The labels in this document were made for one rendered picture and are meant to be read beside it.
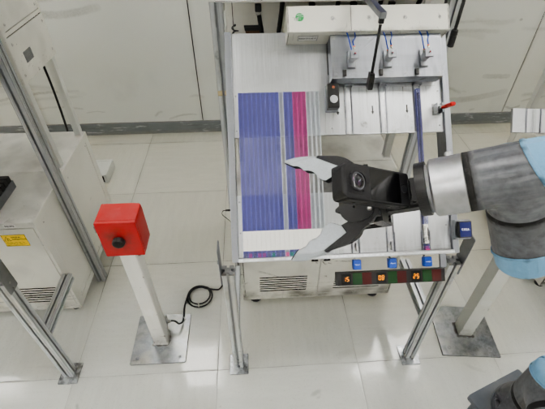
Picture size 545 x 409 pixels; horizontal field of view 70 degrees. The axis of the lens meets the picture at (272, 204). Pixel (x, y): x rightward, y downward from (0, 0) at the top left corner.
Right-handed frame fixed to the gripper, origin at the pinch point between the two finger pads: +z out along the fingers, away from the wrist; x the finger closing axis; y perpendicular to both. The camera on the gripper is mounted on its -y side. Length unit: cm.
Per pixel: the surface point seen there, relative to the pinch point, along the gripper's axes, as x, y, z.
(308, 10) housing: 69, 44, 9
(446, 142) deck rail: 31, 77, -20
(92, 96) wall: 137, 118, 208
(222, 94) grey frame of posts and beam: 57, 52, 47
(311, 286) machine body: -10, 119, 48
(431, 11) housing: 67, 63, -23
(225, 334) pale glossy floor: -29, 102, 85
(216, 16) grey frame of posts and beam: 72, 34, 35
